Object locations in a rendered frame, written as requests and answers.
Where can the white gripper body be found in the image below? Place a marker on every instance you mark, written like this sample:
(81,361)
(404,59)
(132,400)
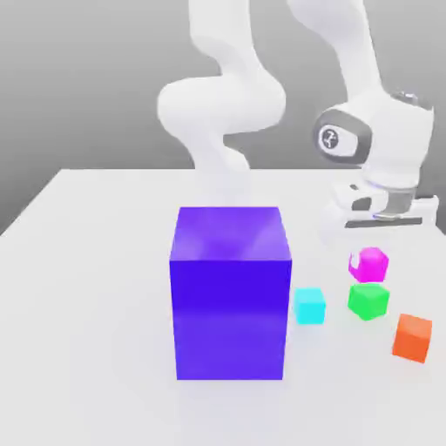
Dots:
(383,223)

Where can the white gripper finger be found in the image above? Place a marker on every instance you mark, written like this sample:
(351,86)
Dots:
(354,262)

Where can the small magenta cube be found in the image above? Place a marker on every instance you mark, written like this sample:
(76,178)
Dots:
(373,266)

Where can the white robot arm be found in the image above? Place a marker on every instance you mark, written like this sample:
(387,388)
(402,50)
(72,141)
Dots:
(223,104)

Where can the small green cube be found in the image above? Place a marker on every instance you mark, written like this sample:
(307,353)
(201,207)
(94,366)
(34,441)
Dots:
(367,301)

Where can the small cyan cube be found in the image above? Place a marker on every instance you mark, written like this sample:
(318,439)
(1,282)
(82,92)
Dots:
(309,306)

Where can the small orange cube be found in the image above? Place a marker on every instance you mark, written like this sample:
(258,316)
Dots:
(413,338)

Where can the large purple box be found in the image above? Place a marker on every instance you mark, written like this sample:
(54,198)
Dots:
(228,313)

